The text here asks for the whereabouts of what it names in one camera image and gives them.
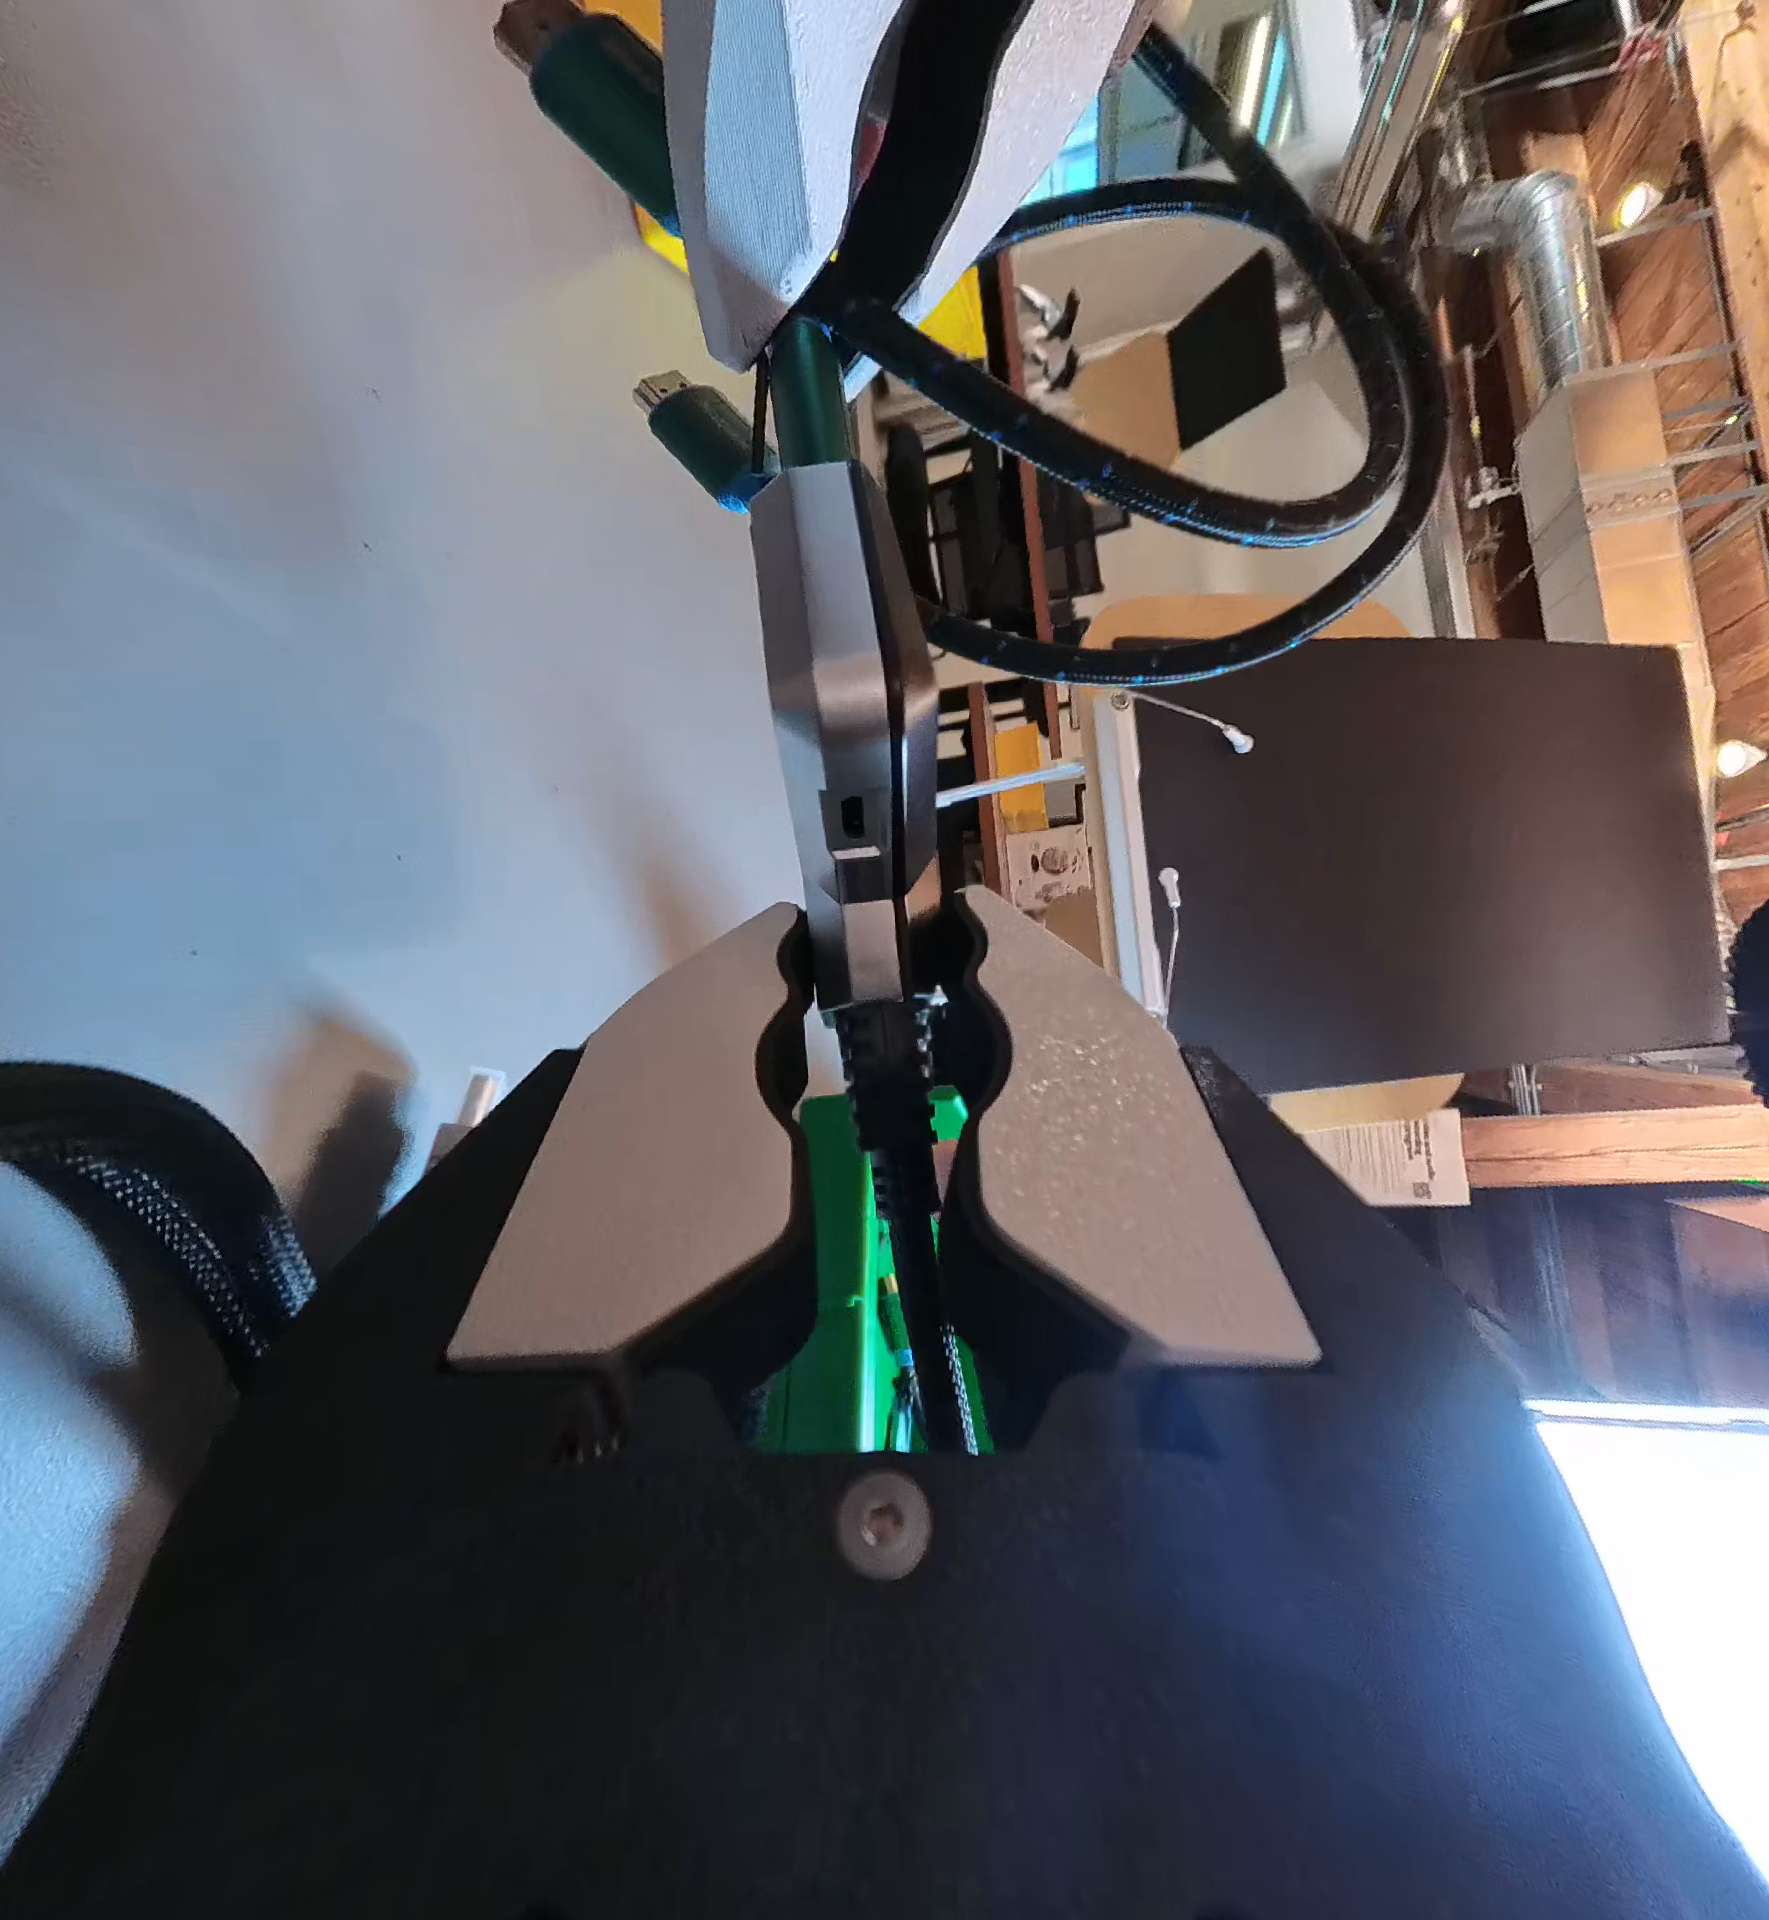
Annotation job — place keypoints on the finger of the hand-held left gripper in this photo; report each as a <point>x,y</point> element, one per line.
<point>1064,75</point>
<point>765,149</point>

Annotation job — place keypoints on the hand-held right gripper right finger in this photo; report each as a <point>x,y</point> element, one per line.
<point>1123,1184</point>

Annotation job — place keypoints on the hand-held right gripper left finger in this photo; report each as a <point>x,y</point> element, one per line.
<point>645,1184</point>

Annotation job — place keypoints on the green plastic bin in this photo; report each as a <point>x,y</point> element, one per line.
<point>824,1200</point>

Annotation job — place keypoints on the yellow plastic bin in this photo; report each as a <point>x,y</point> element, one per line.
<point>959,322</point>

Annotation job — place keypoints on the white paper sign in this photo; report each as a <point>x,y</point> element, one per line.
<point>1386,1157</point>

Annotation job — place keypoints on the wooden chair with black back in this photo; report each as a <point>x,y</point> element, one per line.
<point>1230,345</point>

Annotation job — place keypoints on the white desk stand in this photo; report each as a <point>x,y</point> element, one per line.
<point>1112,839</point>

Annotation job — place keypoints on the metal ceiling unit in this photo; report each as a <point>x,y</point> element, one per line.
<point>1596,509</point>

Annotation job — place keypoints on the bright window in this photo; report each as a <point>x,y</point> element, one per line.
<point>1724,1621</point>

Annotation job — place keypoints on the silver ventilation duct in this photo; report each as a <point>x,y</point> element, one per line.
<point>1551,269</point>

